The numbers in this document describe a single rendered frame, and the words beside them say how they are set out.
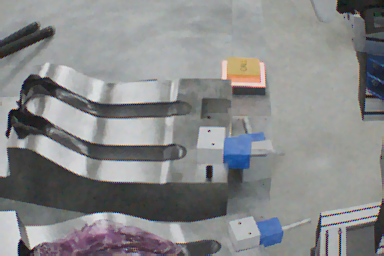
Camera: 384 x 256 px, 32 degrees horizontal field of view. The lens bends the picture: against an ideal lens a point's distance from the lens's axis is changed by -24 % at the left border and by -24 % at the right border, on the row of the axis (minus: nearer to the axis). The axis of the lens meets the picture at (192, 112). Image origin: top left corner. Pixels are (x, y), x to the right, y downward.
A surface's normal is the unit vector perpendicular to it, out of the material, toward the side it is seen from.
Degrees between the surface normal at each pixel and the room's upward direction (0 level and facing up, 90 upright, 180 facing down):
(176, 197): 90
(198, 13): 0
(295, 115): 0
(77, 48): 0
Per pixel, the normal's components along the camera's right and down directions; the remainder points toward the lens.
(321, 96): -0.03, -0.81
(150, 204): -0.06, 0.58
